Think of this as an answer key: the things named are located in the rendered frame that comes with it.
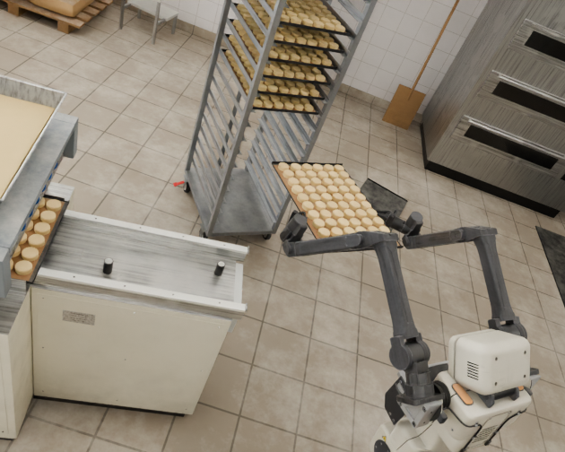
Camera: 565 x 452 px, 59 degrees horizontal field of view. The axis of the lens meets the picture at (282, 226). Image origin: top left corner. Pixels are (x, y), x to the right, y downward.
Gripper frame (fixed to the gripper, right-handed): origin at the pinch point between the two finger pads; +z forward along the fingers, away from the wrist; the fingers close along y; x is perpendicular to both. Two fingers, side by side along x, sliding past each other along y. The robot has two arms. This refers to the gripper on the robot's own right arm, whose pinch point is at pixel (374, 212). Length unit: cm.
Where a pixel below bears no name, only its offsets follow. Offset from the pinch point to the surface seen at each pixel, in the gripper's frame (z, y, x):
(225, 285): 38, -17, 69
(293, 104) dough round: 65, 6, -49
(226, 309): 31, -13, 82
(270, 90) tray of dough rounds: 75, 16, -32
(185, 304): 44, -13, 88
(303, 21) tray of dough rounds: 71, 53, -36
